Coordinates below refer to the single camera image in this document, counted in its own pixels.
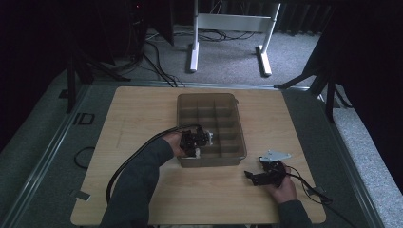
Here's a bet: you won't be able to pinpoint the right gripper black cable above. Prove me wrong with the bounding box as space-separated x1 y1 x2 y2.
284 165 360 228

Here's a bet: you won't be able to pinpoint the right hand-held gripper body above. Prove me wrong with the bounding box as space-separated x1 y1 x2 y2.
259 149 292 188

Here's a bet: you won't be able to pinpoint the person's left hand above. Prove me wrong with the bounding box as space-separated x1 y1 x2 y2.
161 131 188 158

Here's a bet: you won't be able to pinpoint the person's right hand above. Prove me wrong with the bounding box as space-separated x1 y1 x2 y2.
265 162 298 205

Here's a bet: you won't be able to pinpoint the black cable loop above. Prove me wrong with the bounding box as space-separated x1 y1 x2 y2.
73 146 96 169

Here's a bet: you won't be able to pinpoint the brown translucent divided storage box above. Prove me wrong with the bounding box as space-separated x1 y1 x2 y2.
176 92 248 168

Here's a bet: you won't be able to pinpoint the black tripod stand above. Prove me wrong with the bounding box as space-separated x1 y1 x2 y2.
65 47 131 114
273 31 354 124

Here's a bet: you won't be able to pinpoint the black cables under desk frame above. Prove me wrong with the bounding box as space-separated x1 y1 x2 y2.
196 28 259 43

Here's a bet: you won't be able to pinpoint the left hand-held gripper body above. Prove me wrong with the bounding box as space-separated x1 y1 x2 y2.
180 125 214 159

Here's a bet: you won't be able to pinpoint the dark computer tower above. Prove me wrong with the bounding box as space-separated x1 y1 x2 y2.
125 0 149 62

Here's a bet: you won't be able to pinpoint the bundle of black floor cables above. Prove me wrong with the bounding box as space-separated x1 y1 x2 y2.
139 40 186 88

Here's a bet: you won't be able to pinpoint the metal floor rail frame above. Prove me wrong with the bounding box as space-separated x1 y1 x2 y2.
0 79 386 228

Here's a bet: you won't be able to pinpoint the grey tape strip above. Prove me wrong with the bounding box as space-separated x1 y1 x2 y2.
75 189 92 202

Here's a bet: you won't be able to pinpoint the white metal desk frame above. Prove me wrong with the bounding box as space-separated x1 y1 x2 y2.
188 0 282 78

